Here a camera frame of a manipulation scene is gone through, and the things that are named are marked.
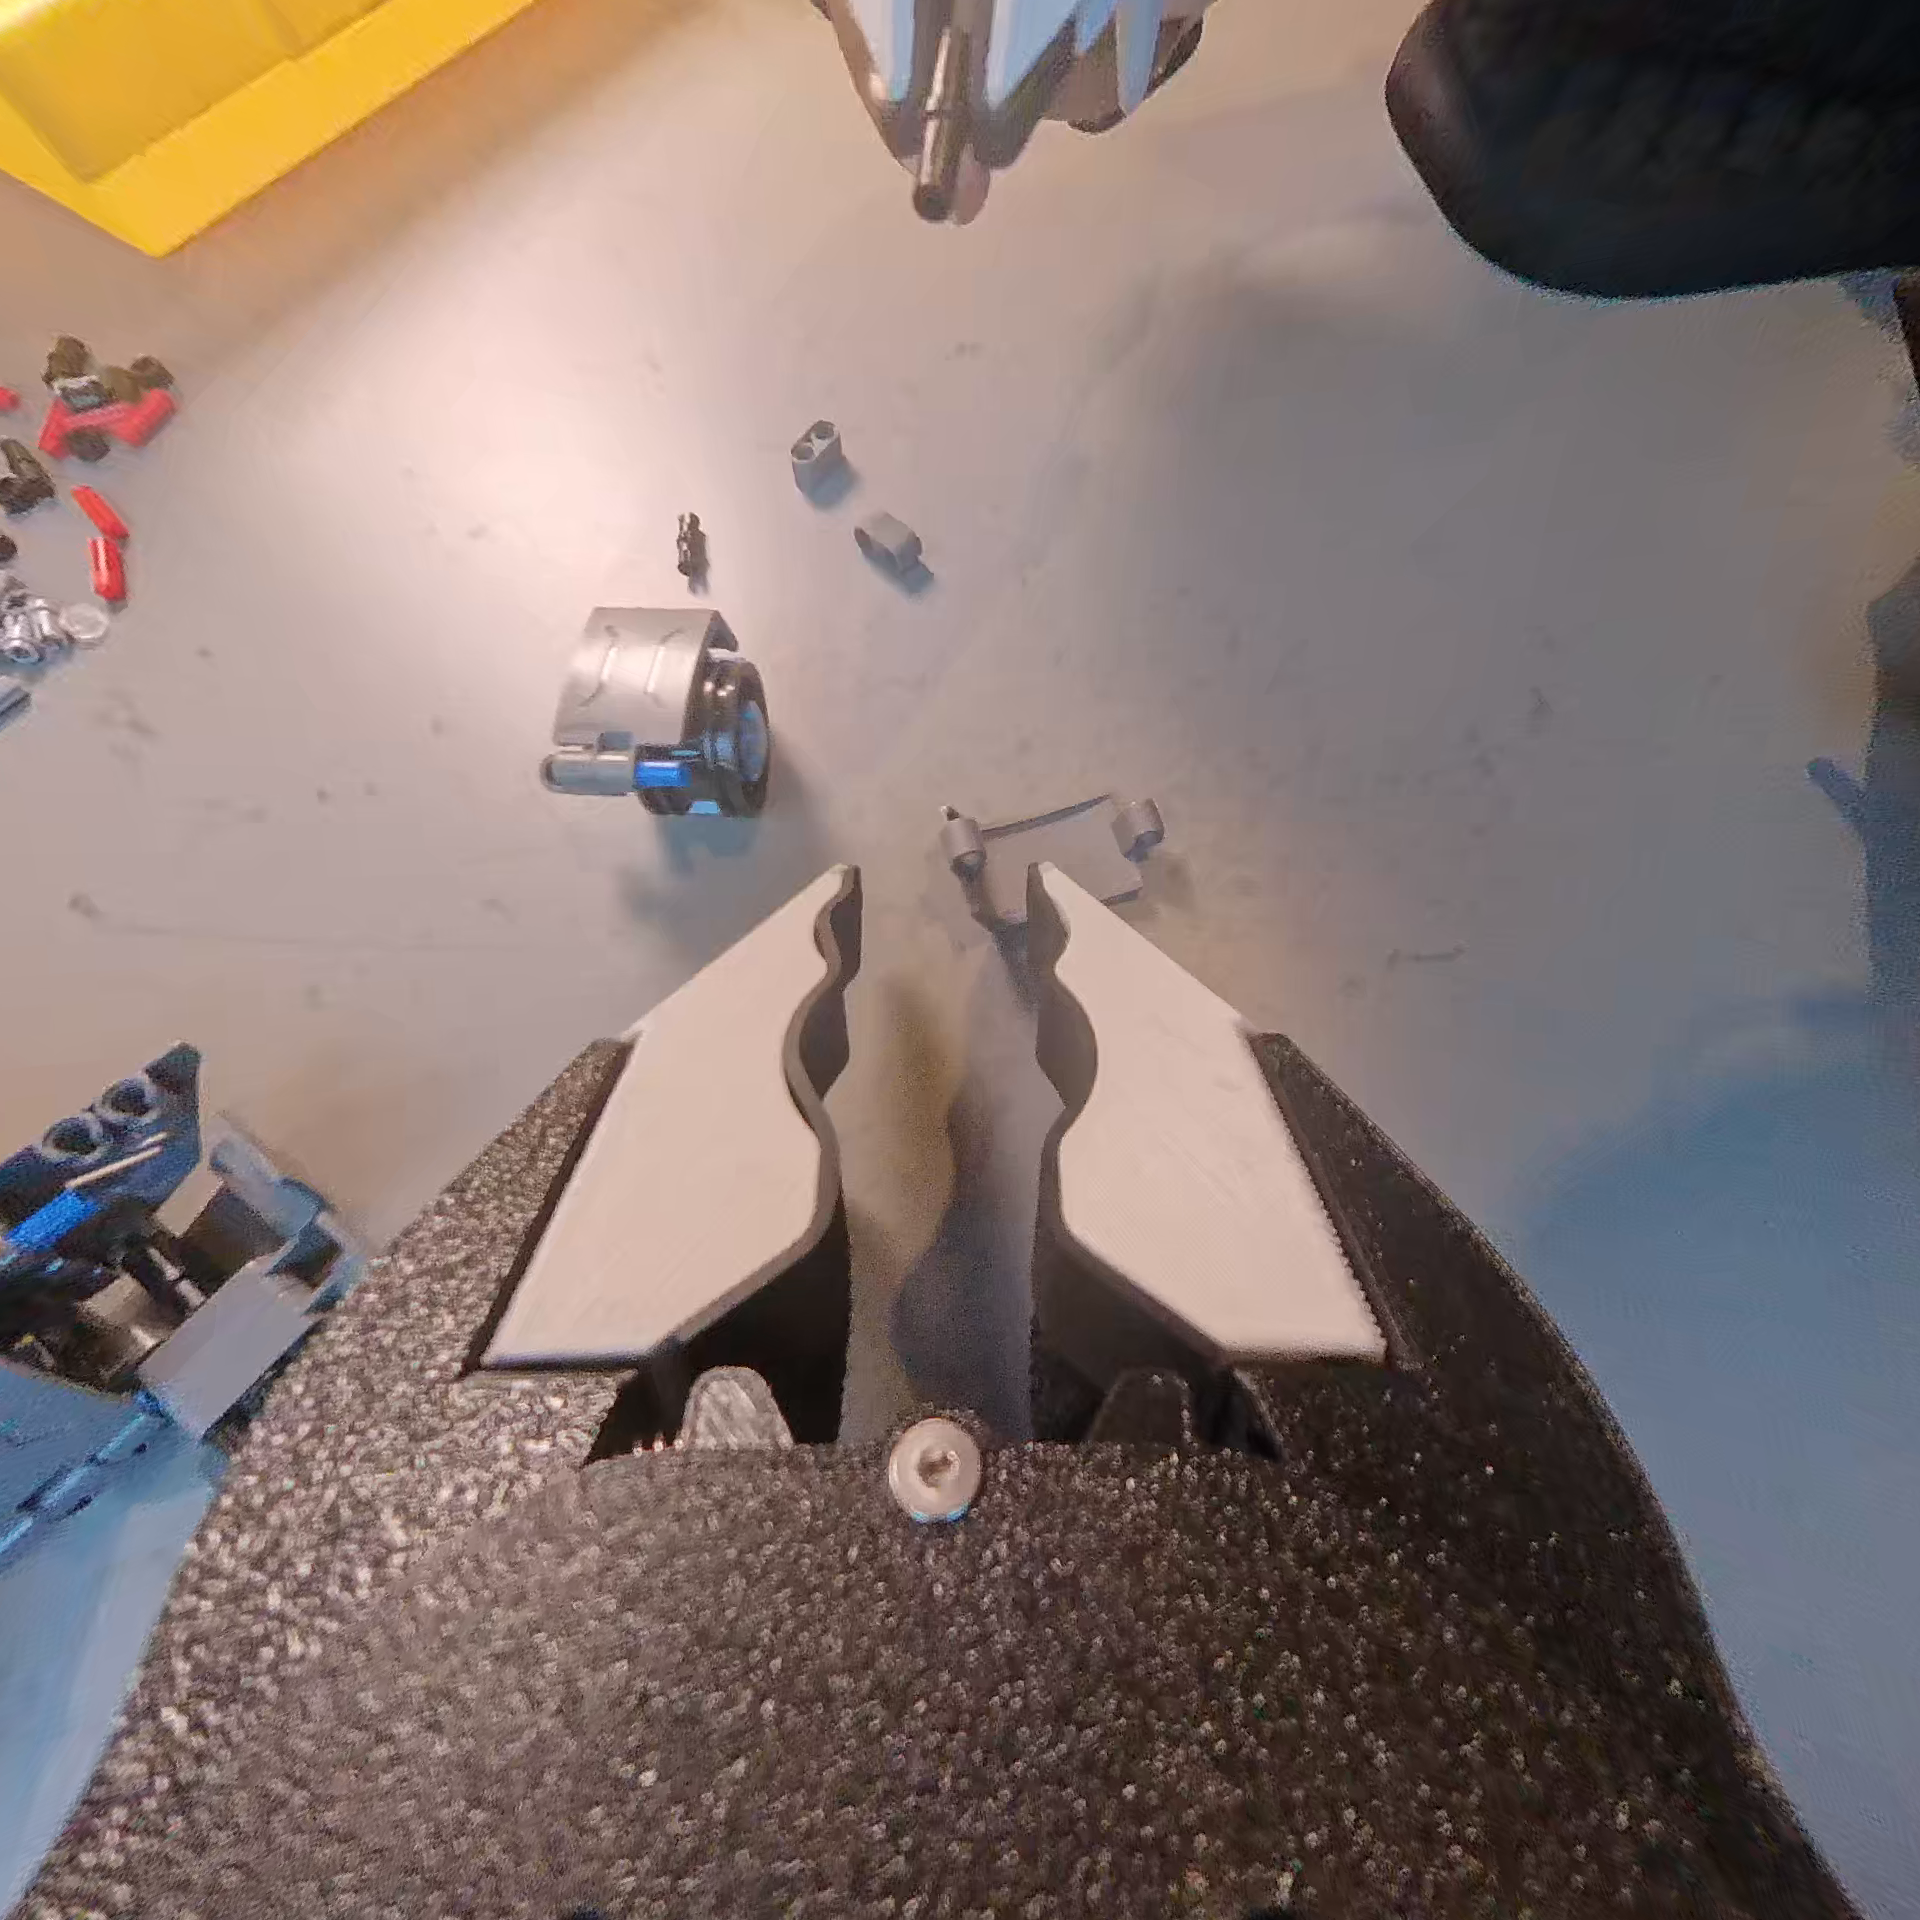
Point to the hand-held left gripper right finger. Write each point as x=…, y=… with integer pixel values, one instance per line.
x=1200, y=1185

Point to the grey brick block assembly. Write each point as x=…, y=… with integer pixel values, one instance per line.
x=136, y=1185

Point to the grey black wheel assembly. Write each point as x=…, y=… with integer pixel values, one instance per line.
x=645, y=689

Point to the yellow bin with divider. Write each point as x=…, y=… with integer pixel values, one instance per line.
x=180, y=91

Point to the pile of small brick pins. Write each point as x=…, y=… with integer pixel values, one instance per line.
x=97, y=419

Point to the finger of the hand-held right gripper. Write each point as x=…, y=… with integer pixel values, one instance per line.
x=1066, y=52
x=885, y=52

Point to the grey curved brick panel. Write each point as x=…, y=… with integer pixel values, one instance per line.
x=1087, y=848

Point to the grey brick connector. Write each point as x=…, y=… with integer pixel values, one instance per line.
x=820, y=462
x=893, y=548

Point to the grey desk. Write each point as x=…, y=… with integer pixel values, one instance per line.
x=1350, y=599

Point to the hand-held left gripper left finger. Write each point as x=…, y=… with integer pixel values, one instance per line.
x=674, y=1185

